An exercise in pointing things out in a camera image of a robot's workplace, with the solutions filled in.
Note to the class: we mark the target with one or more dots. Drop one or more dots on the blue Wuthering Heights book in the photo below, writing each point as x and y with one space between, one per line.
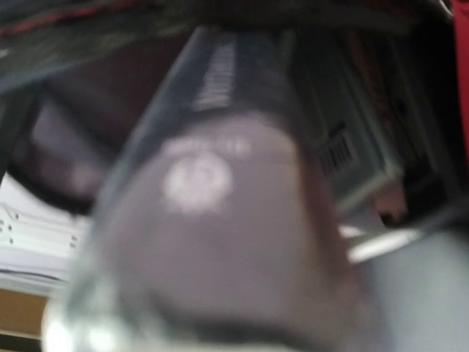
216 230

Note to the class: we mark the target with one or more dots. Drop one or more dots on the thin grey booklet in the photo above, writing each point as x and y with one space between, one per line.
354 150

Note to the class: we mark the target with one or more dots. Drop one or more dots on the red backpack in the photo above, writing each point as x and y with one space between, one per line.
101 61

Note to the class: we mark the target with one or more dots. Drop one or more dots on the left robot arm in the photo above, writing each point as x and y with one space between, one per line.
38 241

